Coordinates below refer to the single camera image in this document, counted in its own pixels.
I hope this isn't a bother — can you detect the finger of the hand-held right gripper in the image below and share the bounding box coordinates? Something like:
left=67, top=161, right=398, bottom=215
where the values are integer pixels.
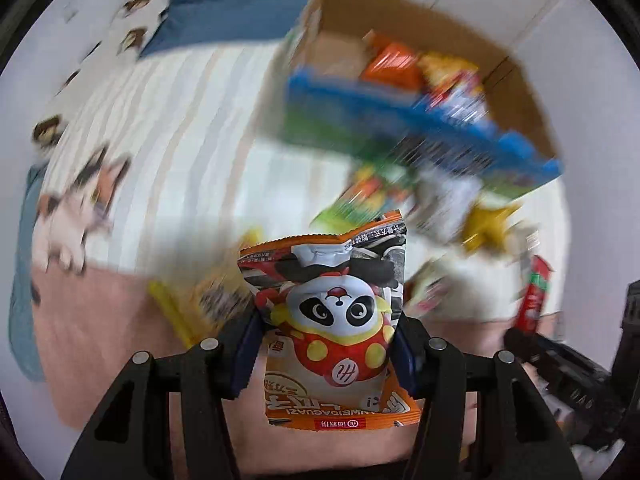
left=502, top=327, right=551, bottom=367

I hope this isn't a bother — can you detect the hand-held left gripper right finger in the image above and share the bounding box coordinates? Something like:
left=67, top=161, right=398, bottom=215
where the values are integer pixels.
left=392, top=317, right=583, bottom=480

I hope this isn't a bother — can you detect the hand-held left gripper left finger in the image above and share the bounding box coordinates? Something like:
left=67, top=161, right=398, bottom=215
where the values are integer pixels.
left=60, top=305, right=266, bottom=480

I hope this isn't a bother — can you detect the orange panda snack packet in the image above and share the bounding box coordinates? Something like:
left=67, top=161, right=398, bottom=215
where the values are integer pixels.
left=237, top=210, right=423, bottom=431

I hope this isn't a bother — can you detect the blue green cardboard box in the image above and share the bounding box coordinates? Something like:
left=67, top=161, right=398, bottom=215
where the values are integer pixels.
left=277, top=0, right=566, bottom=201

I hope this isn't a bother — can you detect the yellow flat snack packet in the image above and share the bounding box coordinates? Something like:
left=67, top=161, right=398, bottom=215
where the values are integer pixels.
left=147, top=230, right=262, bottom=351

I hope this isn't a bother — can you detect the white green snack packet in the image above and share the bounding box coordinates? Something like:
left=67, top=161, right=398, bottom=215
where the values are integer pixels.
left=405, top=255, right=521, bottom=321

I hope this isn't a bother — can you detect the yellow crumpled snack packet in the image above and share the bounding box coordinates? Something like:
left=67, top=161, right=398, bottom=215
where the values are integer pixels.
left=460, top=200, right=523, bottom=253

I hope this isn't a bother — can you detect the striped beige blanket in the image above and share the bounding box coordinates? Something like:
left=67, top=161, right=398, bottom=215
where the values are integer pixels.
left=30, top=42, right=573, bottom=466

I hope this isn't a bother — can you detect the calico cat figure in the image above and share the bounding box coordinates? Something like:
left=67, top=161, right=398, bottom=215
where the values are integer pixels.
left=32, top=145, right=132, bottom=276

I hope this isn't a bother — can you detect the red blue snack packet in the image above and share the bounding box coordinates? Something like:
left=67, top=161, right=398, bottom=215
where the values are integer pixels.
left=425, top=75, right=496, bottom=126

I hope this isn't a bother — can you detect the yellow orange snack packet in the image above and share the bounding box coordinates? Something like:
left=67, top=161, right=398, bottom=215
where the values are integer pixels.
left=417, top=52, right=481, bottom=96

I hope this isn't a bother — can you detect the blue cloth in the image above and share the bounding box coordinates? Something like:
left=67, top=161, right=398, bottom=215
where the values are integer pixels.
left=140, top=0, right=311, bottom=58

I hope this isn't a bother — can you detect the white wardrobe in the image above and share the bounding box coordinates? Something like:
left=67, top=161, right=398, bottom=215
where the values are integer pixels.
left=400, top=0, right=576, bottom=61

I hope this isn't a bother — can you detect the cat print white cloth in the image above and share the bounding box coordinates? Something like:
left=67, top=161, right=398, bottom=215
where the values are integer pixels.
left=30, top=0, right=173, bottom=156

